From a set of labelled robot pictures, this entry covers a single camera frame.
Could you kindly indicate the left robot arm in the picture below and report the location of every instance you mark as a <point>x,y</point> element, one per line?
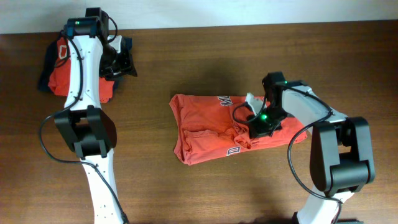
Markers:
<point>87,130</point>

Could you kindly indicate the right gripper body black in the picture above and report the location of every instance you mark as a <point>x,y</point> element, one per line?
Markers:
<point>269,121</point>

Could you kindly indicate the salmon red t-shirt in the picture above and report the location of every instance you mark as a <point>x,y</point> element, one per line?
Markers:
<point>206,129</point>

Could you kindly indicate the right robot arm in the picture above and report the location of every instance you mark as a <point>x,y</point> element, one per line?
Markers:
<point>341,153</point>

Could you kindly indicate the folded navy blue garment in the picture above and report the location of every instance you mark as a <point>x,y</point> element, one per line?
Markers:
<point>49,62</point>

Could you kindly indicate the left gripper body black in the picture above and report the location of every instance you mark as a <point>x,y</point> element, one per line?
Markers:
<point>113,63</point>

